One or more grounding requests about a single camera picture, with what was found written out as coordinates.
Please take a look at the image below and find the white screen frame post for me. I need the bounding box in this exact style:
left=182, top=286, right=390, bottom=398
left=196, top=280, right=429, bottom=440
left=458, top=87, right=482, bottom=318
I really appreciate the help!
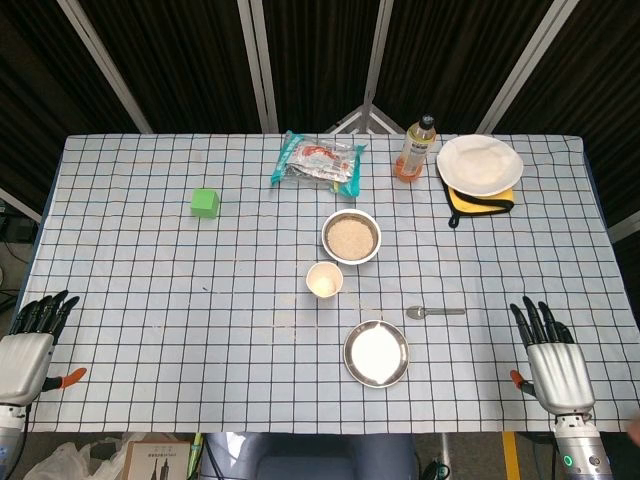
left=477, top=0, right=571, bottom=134
left=57, top=0, right=153, bottom=134
left=237, top=0, right=279, bottom=134
left=362, top=0, right=396, bottom=134

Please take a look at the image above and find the white metal screen foot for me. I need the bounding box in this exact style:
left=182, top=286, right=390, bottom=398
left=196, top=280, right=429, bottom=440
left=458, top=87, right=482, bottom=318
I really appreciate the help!
left=327, top=102, right=401, bottom=134

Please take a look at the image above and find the yellow black pot holder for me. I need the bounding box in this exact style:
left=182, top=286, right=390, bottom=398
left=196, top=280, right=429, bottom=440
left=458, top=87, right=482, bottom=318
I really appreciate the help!
left=439, top=172, right=516, bottom=229

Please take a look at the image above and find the green yellow rod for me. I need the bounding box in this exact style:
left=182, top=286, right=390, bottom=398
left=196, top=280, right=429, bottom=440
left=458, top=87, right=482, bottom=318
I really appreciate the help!
left=187, top=432, right=206, bottom=480

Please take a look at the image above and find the orange drink bottle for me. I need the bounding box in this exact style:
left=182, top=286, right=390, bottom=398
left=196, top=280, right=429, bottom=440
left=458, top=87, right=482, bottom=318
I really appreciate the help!
left=394, top=114, right=438, bottom=184

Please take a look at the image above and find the white paper plate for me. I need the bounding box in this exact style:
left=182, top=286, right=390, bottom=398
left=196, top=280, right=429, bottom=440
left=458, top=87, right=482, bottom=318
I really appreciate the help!
left=436, top=134, right=525, bottom=198

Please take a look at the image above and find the white bowl of grains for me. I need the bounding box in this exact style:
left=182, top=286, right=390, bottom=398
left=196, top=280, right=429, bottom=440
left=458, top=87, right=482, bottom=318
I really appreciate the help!
left=321, top=208, right=383, bottom=266

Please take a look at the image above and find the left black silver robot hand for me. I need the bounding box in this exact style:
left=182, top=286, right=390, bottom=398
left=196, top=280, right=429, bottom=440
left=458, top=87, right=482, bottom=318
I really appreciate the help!
left=0, top=289, right=88, bottom=406

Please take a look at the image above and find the white plastic bag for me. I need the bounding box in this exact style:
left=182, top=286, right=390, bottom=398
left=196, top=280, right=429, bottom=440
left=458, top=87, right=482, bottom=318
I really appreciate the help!
left=22, top=434, right=146, bottom=480

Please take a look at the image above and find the blue-grey robot torso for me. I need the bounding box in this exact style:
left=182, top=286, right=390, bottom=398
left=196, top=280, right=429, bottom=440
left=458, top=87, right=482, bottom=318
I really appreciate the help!
left=199, top=432, right=419, bottom=480

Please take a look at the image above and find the brown cardboard box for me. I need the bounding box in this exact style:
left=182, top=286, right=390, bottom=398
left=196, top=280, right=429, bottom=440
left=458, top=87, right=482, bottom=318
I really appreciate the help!
left=122, top=440, right=194, bottom=480

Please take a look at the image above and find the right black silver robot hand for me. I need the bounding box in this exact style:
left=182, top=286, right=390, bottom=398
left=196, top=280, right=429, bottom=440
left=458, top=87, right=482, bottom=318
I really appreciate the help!
left=508, top=295, right=596, bottom=416

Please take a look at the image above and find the blue checked tablecloth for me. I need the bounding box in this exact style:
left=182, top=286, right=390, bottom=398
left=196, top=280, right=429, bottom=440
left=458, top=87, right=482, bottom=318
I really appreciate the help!
left=19, top=132, right=632, bottom=434

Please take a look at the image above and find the metal spoon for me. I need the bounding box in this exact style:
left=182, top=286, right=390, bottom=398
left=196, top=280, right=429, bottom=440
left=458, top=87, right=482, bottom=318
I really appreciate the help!
left=405, top=305, right=466, bottom=320

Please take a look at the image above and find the green cube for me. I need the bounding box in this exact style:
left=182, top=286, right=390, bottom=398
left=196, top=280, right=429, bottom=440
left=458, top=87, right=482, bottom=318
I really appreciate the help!
left=190, top=187, right=221, bottom=220

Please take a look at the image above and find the flat steel plate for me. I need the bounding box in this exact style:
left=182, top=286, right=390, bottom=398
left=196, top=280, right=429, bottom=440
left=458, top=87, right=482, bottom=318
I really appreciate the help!
left=342, top=319, right=411, bottom=387

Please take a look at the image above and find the white paper cup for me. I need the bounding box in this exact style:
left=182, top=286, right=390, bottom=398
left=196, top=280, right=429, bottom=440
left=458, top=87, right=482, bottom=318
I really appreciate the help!
left=305, top=261, right=345, bottom=300

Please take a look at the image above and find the teal silver snack package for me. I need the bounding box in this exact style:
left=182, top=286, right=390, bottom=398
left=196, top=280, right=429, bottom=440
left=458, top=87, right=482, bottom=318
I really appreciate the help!
left=270, top=130, right=368, bottom=197

